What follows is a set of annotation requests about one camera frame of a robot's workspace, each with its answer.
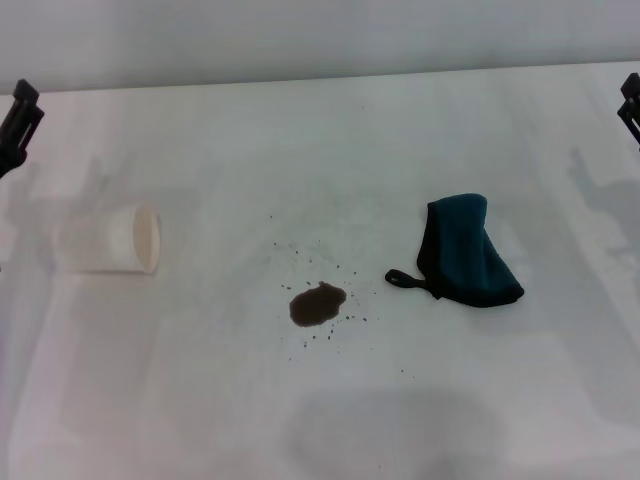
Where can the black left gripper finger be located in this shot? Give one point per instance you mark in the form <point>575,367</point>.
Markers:
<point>20,125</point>

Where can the dark brown liquid stain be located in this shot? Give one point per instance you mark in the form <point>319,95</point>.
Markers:
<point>316,307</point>

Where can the white paper cup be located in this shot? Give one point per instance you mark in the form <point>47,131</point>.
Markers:
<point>117,240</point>

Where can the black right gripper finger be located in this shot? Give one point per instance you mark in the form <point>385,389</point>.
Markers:
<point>634,107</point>

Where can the blue rag with black trim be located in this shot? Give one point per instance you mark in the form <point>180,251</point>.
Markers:
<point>462,245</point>

